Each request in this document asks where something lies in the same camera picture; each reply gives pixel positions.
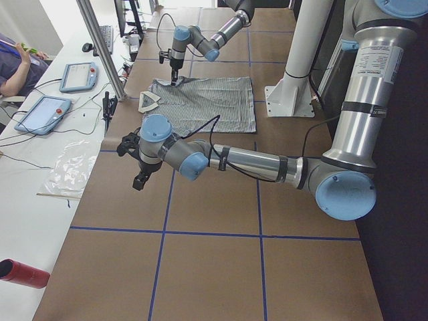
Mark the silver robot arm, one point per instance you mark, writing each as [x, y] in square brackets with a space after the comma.
[208, 48]
[341, 179]

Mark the far blue teach pendant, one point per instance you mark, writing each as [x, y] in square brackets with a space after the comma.
[79, 77]

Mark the red cylinder tube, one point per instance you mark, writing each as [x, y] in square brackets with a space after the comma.
[23, 274]

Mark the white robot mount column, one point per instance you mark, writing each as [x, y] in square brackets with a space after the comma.
[291, 96]

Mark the brown paper table cover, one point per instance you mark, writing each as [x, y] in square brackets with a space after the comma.
[223, 247]

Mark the black keyboard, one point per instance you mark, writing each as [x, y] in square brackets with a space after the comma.
[107, 32]

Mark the near blue teach pendant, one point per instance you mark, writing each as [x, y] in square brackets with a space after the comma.
[44, 115]

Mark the black folded tripod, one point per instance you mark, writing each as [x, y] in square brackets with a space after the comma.
[108, 107]

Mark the blue white striped polo shirt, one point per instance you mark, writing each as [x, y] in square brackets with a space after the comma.
[191, 102]

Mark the clear plastic bag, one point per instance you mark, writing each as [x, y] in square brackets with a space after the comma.
[72, 170]

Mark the seated person in blue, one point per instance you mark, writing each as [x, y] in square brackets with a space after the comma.
[20, 69]

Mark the aluminium frame post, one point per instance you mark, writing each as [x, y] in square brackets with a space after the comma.
[92, 26]

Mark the black computer mouse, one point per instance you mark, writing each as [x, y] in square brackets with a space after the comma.
[87, 47]

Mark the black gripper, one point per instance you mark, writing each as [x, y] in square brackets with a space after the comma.
[175, 63]
[146, 167]

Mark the black monitor stand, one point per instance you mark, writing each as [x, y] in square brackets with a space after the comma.
[128, 15]

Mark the blue teach pendant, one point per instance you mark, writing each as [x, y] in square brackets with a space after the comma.
[79, 77]
[44, 115]

